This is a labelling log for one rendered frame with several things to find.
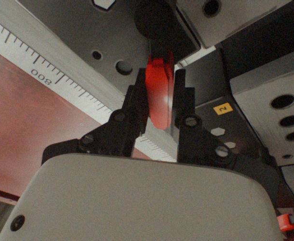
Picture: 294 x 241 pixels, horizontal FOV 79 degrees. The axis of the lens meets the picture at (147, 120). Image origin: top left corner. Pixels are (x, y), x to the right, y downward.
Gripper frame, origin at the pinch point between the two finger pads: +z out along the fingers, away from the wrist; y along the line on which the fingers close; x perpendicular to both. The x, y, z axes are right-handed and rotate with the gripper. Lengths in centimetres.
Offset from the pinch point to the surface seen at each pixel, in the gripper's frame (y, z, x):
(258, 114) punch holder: 8.7, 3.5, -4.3
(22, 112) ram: -18.8, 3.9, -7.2
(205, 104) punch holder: 3.9, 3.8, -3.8
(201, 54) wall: 51, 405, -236
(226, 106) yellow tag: 5.8, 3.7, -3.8
